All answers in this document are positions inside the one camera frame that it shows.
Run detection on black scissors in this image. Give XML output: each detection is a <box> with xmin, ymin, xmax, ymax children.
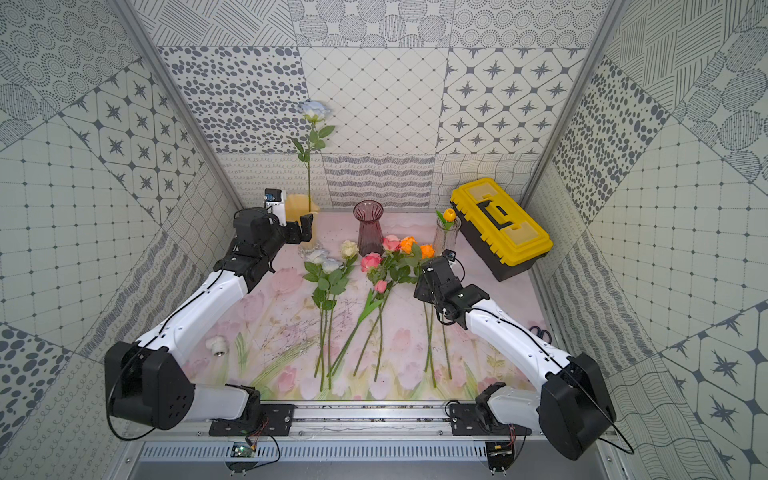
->
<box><xmin>529</xmin><ymin>325</ymin><xmax>553</xmax><ymax>344</ymax></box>

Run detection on pink rose pair stem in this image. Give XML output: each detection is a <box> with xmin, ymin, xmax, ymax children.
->
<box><xmin>374</xmin><ymin>235</ymin><xmax>410</xmax><ymax>381</ymax></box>

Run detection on pink rose left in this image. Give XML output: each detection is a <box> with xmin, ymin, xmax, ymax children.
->
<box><xmin>353</xmin><ymin>253</ymin><xmax>387</xmax><ymax>376</ymax></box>

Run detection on cream white rose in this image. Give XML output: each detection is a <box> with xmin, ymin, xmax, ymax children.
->
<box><xmin>326</xmin><ymin>240</ymin><xmax>359</xmax><ymax>387</ymax></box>

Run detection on clear glass vase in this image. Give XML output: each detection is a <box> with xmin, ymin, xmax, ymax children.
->
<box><xmin>433</xmin><ymin>217</ymin><xmax>461</xmax><ymax>256</ymax></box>

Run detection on white round knob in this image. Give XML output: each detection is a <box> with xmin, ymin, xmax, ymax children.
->
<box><xmin>205</xmin><ymin>336</ymin><xmax>229</xmax><ymax>358</ymax></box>

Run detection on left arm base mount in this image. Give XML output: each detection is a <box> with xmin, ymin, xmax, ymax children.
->
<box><xmin>208</xmin><ymin>403</ymin><xmax>296</xmax><ymax>437</ymax></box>

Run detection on floral pink table mat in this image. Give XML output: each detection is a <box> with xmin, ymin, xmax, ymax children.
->
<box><xmin>183</xmin><ymin>246</ymin><xmax>530</xmax><ymax>401</ymax></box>

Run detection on white-blue rose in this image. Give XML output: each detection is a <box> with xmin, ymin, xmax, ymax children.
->
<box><xmin>291</xmin><ymin>100</ymin><xmax>336</xmax><ymax>212</ymax></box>
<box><xmin>316</xmin><ymin>256</ymin><xmax>356</xmax><ymax>377</ymax></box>
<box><xmin>304</xmin><ymin>248</ymin><xmax>339</xmax><ymax>390</ymax></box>

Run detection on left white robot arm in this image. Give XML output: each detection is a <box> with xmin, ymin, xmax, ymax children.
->
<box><xmin>104</xmin><ymin>207</ymin><xmax>313</xmax><ymax>436</ymax></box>

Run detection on yellow black toolbox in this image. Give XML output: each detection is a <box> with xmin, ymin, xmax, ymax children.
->
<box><xmin>450</xmin><ymin>178</ymin><xmax>553</xmax><ymax>282</ymax></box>

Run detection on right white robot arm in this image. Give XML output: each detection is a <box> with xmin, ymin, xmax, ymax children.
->
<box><xmin>414</xmin><ymin>257</ymin><xmax>616</xmax><ymax>460</ymax></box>

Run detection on yellow tulip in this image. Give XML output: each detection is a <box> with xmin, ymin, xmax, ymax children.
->
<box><xmin>436</xmin><ymin>208</ymin><xmax>457</xmax><ymax>231</ymax></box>

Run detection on yellow ruffled vase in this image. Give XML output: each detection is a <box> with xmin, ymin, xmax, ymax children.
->
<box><xmin>286</xmin><ymin>194</ymin><xmax>320</xmax><ymax>253</ymax></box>

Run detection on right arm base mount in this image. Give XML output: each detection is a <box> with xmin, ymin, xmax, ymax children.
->
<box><xmin>444</xmin><ymin>382</ymin><xmax>532</xmax><ymax>436</ymax></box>

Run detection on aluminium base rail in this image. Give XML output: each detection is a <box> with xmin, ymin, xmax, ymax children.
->
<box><xmin>122</xmin><ymin>399</ymin><xmax>619</xmax><ymax>463</ymax></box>

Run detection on orange rose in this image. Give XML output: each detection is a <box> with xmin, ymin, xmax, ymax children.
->
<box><xmin>398</xmin><ymin>236</ymin><xmax>433</xmax><ymax>373</ymax></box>
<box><xmin>441</xmin><ymin>324</ymin><xmax>453</xmax><ymax>380</ymax></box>
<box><xmin>419</xmin><ymin>244</ymin><xmax>435</xmax><ymax>374</ymax></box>

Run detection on pink tulip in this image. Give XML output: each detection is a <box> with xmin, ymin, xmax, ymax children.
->
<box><xmin>329</xmin><ymin>280</ymin><xmax>389</xmax><ymax>378</ymax></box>

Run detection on purple glass vase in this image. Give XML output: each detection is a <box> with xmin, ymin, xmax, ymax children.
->
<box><xmin>353</xmin><ymin>200</ymin><xmax>384</xmax><ymax>256</ymax></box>

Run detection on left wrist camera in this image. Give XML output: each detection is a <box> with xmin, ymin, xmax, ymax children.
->
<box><xmin>264</xmin><ymin>188</ymin><xmax>287</xmax><ymax>227</ymax></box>

